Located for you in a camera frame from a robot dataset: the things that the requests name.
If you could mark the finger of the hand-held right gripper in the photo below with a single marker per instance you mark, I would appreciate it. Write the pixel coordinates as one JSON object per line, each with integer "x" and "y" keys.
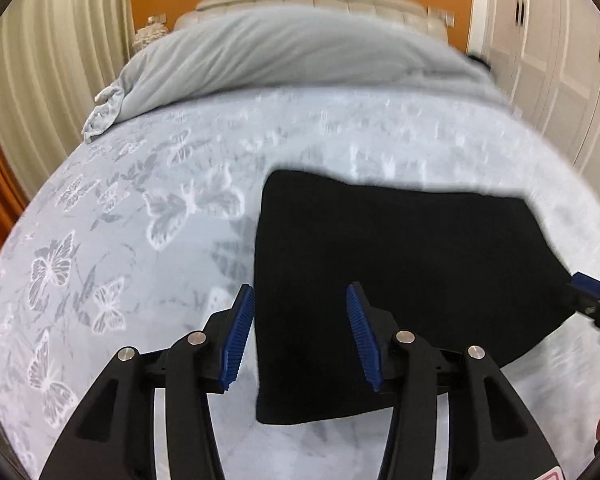
{"x": 595, "y": 287}

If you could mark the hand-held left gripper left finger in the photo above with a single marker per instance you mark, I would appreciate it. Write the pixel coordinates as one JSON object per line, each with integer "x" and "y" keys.
{"x": 237, "y": 335}

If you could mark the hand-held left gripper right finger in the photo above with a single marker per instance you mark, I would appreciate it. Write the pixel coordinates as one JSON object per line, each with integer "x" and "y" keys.
{"x": 362, "y": 335}

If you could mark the black pants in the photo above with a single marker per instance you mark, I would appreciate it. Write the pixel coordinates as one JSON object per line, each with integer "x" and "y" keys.
{"x": 405, "y": 240}

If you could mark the butterfly print bed sheet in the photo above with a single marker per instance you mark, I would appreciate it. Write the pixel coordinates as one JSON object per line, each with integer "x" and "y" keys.
{"x": 130, "y": 200}

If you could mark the white wardrobe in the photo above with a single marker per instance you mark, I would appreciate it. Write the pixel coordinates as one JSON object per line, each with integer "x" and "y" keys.
{"x": 545, "y": 60}

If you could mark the small dark object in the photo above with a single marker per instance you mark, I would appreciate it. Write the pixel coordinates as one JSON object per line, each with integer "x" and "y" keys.
{"x": 478, "y": 61}

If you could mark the orange curtain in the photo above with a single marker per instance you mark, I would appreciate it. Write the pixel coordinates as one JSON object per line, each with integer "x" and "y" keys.
{"x": 0, "y": 200}

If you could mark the grey duvet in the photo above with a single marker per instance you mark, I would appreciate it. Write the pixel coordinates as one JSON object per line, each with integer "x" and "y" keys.
{"x": 280, "y": 55}

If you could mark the white bedside ornament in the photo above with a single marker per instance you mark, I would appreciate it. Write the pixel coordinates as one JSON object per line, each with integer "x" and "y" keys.
{"x": 150, "y": 35}

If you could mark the cream curtain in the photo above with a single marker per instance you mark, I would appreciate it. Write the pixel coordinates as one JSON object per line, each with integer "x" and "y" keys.
{"x": 55, "y": 60}

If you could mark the beige padded headboard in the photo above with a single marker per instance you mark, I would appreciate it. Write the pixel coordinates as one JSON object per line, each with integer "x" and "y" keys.
{"x": 380, "y": 2}

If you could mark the wall switch panel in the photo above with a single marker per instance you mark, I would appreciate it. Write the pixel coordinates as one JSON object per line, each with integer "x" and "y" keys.
{"x": 440, "y": 16}

